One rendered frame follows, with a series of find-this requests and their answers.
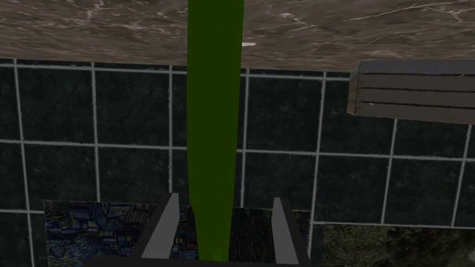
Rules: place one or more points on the dark green landscape painting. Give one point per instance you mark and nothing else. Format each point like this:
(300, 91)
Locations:
(397, 246)

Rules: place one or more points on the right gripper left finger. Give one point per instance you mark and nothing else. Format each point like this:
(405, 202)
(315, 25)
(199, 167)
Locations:
(165, 231)

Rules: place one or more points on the green tall bottle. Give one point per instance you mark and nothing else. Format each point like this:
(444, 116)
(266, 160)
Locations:
(213, 111)

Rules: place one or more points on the blue swirl wall painting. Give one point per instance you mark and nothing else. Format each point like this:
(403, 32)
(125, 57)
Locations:
(96, 233)

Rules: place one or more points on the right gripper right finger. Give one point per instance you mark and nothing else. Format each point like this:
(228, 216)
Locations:
(285, 237)

